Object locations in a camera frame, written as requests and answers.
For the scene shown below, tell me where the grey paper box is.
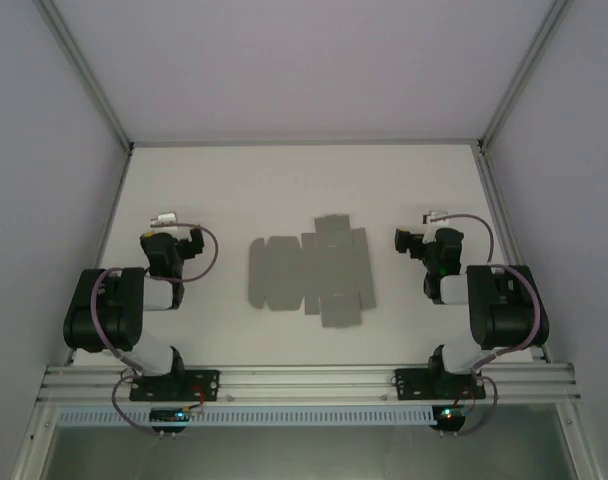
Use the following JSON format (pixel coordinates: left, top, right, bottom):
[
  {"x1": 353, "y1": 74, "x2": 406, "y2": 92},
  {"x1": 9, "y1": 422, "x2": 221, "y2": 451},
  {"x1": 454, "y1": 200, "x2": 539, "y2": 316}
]
[{"x1": 247, "y1": 213, "x2": 378, "y2": 330}]

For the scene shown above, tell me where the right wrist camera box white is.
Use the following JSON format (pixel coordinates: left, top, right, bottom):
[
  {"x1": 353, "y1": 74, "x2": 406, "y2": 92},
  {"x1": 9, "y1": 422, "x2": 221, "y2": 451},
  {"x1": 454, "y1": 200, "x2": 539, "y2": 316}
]
[{"x1": 422, "y1": 211, "x2": 452, "y2": 246}]

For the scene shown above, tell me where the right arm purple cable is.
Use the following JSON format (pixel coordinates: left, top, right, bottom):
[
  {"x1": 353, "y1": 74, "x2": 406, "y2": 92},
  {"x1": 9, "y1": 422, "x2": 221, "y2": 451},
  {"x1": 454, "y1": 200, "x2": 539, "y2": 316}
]
[{"x1": 433, "y1": 213, "x2": 548, "y2": 435}]

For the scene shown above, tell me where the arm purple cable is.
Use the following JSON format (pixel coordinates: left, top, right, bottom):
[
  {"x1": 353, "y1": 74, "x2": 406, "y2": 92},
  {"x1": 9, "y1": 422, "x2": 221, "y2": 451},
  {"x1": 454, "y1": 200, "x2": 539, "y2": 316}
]
[
  {"x1": 93, "y1": 222, "x2": 220, "y2": 434},
  {"x1": 433, "y1": 213, "x2": 548, "y2": 435}
]

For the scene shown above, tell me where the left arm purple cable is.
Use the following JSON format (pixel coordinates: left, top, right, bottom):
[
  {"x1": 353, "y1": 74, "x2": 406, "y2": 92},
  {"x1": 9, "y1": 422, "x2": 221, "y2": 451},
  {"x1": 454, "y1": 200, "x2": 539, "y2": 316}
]
[{"x1": 93, "y1": 222, "x2": 220, "y2": 434}]

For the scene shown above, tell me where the aluminium table side rail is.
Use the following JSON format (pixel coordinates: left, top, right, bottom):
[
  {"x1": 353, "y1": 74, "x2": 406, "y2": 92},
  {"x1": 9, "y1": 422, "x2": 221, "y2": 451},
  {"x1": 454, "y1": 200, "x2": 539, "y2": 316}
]
[{"x1": 472, "y1": 148, "x2": 549, "y2": 362}]

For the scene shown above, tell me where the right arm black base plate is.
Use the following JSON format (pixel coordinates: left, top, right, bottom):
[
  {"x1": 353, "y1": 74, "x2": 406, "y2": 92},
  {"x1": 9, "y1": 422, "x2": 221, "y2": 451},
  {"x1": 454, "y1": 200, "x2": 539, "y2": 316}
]
[{"x1": 393, "y1": 368, "x2": 487, "y2": 401}]

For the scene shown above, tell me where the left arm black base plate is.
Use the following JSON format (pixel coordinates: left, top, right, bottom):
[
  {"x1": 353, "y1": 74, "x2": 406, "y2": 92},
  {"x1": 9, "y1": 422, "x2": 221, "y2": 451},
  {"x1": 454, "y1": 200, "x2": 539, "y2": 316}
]
[{"x1": 128, "y1": 368, "x2": 221, "y2": 402}]

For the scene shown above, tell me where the aluminium mounting rail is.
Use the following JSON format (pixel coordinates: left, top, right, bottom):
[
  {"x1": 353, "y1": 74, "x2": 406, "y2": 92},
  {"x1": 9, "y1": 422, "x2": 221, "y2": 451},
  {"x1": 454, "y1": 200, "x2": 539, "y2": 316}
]
[{"x1": 37, "y1": 363, "x2": 583, "y2": 404}]

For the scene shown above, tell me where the aluminium frame post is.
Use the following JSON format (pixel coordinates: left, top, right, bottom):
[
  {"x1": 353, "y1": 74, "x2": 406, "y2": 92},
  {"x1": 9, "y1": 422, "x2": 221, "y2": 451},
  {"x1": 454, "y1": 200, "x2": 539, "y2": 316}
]
[
  {"x1": 477, "y1": 0, "x2": 576, "y2": 152},
  {"x1": 37, "y1": 0, "x2": 136, "y2": 152}
]

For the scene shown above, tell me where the slotted grey cable duct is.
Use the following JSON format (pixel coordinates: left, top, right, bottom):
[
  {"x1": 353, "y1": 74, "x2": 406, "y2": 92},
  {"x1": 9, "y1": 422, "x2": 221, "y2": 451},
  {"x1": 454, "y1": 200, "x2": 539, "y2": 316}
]
[{"x1": 56, "y1": 405, "x2": 435, "y2": 428}]

